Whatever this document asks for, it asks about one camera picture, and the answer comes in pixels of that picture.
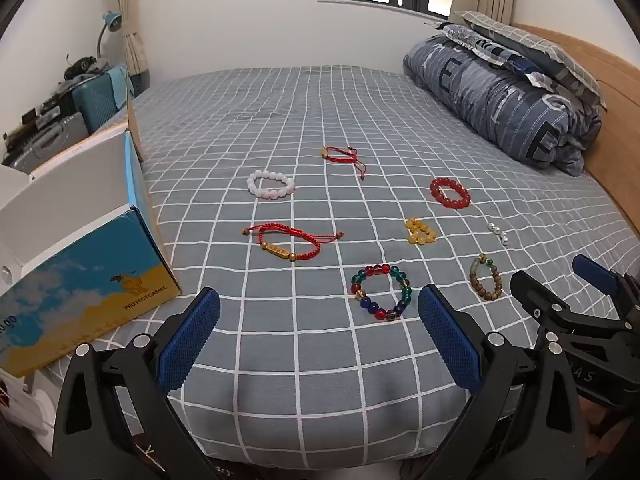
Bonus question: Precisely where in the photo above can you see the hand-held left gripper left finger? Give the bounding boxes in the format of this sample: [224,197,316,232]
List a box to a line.
[52,287,221,480]

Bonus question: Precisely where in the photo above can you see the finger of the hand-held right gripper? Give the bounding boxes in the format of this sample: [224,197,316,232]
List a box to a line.
[509,270,586,335]
[572,254,640,318]

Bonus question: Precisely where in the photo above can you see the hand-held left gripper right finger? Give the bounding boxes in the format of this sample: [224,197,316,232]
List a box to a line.
[400,284,583,480]

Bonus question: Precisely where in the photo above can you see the wooden bead bracelet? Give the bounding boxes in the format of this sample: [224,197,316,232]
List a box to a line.
[468,255,504,302]

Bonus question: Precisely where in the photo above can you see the multicolour glass bead bracelet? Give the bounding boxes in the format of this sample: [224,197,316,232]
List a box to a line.
[350,262,415,322]

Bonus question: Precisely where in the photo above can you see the yellow bead bracelet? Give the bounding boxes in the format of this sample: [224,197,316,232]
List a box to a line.
[404,216,438,246]

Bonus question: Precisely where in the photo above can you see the blue and yellow cardboard box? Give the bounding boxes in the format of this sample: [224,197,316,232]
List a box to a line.
[0,91,183,378]

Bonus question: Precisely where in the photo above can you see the large red cord bracelet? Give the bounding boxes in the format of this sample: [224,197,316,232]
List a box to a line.
[242,223,346,263]

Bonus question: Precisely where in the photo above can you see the white bead bracelet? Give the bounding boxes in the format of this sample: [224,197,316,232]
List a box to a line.
[246,170,296,202]

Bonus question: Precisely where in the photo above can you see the wooden headboard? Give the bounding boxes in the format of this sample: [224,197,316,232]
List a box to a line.
[510,22,640,236]

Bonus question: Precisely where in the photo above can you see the white package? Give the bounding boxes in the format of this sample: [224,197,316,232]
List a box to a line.
[0,370,58,433]

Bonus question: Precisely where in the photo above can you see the folded blue grey quilt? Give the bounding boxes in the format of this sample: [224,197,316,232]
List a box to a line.
[402,35,603,177]

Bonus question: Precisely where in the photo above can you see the grey suitcase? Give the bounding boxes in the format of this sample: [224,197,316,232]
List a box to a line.
[2,110,91,171]

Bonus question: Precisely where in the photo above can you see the teal suitcase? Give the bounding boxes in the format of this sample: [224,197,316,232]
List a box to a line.
[70,65,132,136]

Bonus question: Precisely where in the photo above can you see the grey checked bed sheet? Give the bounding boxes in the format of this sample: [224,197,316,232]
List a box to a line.
[50,65,640,471]

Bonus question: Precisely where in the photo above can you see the light blue cloth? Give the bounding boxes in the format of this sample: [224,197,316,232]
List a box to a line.
[107,65,132,111]

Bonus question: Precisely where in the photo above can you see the black headphones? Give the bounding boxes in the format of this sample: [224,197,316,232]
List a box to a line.
[64,55,103,78]

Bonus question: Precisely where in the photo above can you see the beige tied curtain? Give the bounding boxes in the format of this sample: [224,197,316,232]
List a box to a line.
[112,0,151,98]

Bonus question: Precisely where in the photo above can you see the blue desk lamp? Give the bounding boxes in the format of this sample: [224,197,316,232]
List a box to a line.
[97,10,123,61]

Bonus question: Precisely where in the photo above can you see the red bead bracelet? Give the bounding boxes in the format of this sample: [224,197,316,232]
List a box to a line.
[430,176,471,209]

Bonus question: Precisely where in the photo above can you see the small red cord bracelet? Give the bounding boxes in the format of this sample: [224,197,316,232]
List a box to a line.
[321,146,367,182]

